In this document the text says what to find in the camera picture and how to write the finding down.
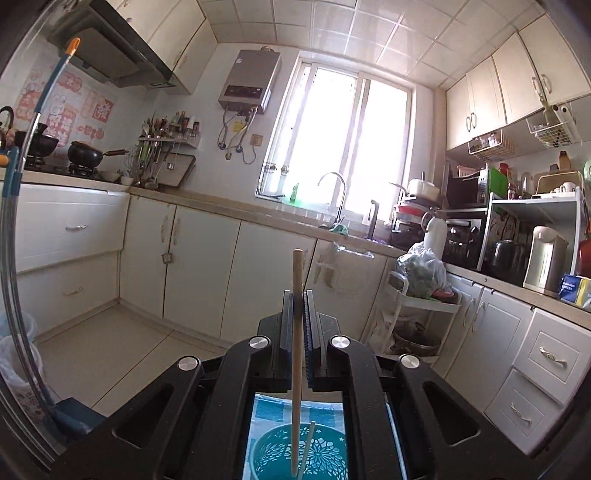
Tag grey wall water heater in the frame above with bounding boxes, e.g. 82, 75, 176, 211
218, 48, 283, 115

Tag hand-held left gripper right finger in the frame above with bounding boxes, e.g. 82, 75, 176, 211
303, 290, 551, 480

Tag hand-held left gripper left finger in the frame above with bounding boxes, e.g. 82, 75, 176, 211
50, 290, 295, 480

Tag grey cutting board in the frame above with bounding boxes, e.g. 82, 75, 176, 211
159, 154, 197, 188

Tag blue checked plastic tablecloth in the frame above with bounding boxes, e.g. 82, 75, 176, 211
249, 392, 347, 445

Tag wall rack of kitchen utensils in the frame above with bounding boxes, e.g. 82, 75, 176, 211
124, 111, 202, 190

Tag cream base cabinets with drawers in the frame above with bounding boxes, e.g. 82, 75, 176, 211
441, 272, 591, 459

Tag beige electric water pot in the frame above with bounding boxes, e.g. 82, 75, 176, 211
523, 225, 570, 294

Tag large white wire basket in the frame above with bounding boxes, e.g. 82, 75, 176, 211
526, 104, 583, 149

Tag black small tap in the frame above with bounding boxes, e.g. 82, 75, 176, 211
366, 200, 380, 241

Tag black cooking pot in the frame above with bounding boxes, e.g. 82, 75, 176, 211
15, 122, 61, 160

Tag blue cardboard box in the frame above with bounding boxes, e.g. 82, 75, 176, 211
560, 273, 591, 308

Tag small white wire basket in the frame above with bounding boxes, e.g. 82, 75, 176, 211
468, 129, 516, 161

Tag gas stove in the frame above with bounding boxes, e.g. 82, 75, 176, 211
22, 159, 103, 179

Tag black pot under shelf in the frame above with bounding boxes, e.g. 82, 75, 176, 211
488, 239, 528, 278

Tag green cutting board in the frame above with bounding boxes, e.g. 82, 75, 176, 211
488, 166, 509, 195

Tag black wok with handle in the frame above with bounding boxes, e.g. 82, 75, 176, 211
68, 141, 130, 169

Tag dark blue box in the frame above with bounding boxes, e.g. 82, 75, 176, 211
54, 396, 108, 437

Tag clear plastic bag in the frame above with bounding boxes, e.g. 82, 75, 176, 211
0, 313, 48, 418

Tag plastic bag of greens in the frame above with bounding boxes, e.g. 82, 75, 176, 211
396, 242, 452, 299

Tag dark range hood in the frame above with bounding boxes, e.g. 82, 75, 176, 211
46, 0, 180, 89

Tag white thermos bottle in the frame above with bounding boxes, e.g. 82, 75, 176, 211
423, 217, 448, 260

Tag white counter shelf rack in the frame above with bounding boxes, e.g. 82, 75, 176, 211
477, 187, 588, 278

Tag black toaster oven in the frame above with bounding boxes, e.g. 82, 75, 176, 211
442, 219, 484, 269

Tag chrome sink faucet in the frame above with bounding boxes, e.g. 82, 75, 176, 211
318, 172, 347, 225

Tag white rolling cart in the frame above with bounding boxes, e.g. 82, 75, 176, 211
368, 270, 462, 366

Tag white door hanger rack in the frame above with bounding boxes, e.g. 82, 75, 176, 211
313, 244, 376, 288

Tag black microwave oven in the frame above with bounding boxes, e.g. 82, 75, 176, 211
447, 166, 490, 209

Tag cream wall cabinets beside hood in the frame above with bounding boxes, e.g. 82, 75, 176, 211
99, 0, 219, 96

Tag white framed window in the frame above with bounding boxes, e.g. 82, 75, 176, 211
256, 51, 416, 232

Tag white pot with lid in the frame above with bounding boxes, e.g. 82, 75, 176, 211
405, 178, 442, 200

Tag cream wall cabinets above shelf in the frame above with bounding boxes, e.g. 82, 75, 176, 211
445, 14, 591, 151

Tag wooden chopstick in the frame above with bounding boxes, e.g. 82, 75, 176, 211
290, 249, 305, 477
295, 421, 317, 476

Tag dark kettle with handle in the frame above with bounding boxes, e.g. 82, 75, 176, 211
0, 106, 15, 151

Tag teal perforated plastic basket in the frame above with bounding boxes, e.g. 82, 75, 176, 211
247, 422, 350, 480

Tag metal basin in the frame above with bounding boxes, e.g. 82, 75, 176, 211
390, 327, 443, 357

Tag cream base cabinets under sink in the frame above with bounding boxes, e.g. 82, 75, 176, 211
119, 194, 399, 346

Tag red wall decals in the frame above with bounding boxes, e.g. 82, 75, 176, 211
16, 69, 114, 140

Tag cream drawer cabinet under stove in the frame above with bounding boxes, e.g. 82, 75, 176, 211
0, 181, 131, 343

